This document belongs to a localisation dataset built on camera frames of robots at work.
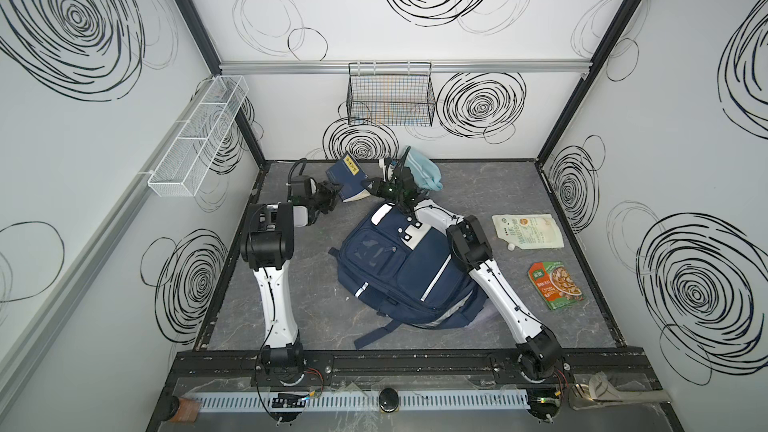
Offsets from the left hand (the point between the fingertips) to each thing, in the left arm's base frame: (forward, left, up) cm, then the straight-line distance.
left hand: (346, 185), depth 106 cm
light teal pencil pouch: (+10, -29, -2) cm, 30 cm away
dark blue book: (+8, +1, -1) cm, 8 cm away
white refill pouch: (-14, -63, -5) cm, 65 cm away
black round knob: (-62, -18, +5) cm, 65 cm away
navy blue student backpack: (-31, -21, +1) cm, 38 cm away
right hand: (+1, -5, 0) cm, 6 cm away
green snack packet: (-31, -66, -5) cm, 73 cm away
